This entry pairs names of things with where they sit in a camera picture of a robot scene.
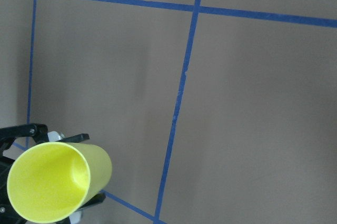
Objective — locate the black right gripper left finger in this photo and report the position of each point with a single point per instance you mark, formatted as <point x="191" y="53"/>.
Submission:
<point x="10" y="216"/>

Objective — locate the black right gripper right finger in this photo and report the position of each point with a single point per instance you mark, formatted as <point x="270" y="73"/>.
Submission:
<point x="39" y="133"/>

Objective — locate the yellow plastic cup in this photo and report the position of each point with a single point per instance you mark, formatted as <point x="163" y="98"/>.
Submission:
<point x="50" y="181"/>

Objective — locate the brown paper table mat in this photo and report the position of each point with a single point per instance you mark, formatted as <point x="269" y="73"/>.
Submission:
<point x="212" y="111"/>

